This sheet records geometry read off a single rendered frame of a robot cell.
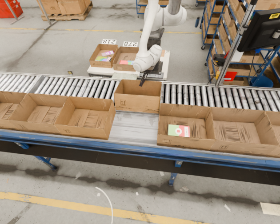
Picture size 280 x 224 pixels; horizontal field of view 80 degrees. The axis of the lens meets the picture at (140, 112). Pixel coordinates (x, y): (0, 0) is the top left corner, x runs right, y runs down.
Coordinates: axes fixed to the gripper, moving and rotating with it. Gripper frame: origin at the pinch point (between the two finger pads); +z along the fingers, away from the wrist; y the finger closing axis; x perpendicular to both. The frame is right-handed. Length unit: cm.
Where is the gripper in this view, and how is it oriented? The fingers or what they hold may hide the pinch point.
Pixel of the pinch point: (141, 82)
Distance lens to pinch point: 164.0
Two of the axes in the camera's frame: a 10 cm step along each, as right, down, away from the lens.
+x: -9.5, -2.8, -1.6
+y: 1.3, -7.9, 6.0
